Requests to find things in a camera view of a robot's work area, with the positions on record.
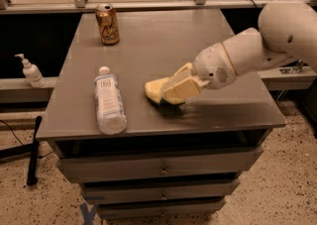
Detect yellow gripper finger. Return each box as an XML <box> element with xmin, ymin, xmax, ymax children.
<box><xmin>159</xmin><ymin>71</ymin><xmax>209</xmax><ymax>105</ymax></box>
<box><xmin>170</xmin><ymin>62</ymin><xmax>193</xmax><ymax>82</ymax></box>

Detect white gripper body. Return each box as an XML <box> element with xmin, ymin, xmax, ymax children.
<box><xmin>193</xmin><ymin>43</ymin><xmax>237</xmax><ymax>89</ymax></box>

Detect yellow sponge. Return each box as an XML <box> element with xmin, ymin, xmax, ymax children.
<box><xmin>145</xmin><ymin>77</ymin><xmax>185</xmax><ymax>106</ymax></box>

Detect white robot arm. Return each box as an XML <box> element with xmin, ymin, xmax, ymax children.
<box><xmin>158</xmin><ymin>0</ymin><xmax>317</xmax><ymax>104</ymax></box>

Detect blue plastic bottle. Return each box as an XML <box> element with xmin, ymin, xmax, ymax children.
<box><xmin>94</xmin><ymin>66</ymin><xmax>127</xmax><ymax>135</ymax></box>

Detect white pump dispenser bottle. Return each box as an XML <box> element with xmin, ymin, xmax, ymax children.
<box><xmin>16</xmin><ymin>54</ymin><xmax>46</xmax><ymax>88</ymax></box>

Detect gold soda can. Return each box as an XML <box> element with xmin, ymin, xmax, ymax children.
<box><xmin>95</xmin><ymin>3</ymin><xmax>120</xmax><ymax>46</ymax></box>

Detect top grey drawer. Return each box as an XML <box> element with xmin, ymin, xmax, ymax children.
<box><xmin>56</xmin><ymin>147</ymin><xmax>263</xmax><ymax>183</ymax></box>

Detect grey drawer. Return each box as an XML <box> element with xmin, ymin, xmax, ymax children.
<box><xmin>97</xmin><ymin>197</ymin><xmax>225</xmax><ymax>219</ymax></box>
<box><xmin>56</xmin><ymin>147</ymin><xmax>263</xmax><ymax>183</ymax></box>
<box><xmin>81</xmin><ymin>179</ymin><xmax>240</xmax><ymax>204</ymax></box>

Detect grey drawer cabinet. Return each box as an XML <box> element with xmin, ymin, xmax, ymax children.
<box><xmin>36</xmin><ymin>8</ymin><xmax>287</xmax><ymax>221</ymax></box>

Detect middle grey drawer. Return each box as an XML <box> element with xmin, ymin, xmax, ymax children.
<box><xmin>81</xmin><ymin>179</ymin><xmax>240</xmax><ymax>204</ymax></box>

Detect bottom grey drawer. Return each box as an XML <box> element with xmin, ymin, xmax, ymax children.
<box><xmin>97</xmin><ymin>197</ymin><xmax>225</xmax><ymax>219</ymax></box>

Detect black stand leg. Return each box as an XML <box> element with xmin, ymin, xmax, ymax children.
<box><xmin>0</xmin><ymin>116</ymin><xmax>42</xmax><ymax>186</ymax></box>

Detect blue tape cross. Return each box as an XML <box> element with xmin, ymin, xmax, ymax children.
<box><xmin>79</xmin><ymin>203</ymin><xmax>97</xmax><ymax>225</ymax></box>

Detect black cable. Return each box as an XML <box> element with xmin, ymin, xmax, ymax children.
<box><xmin>0</xmin><ymin>118</ymin><xmax>25</xmax><ymax>147</ymax></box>

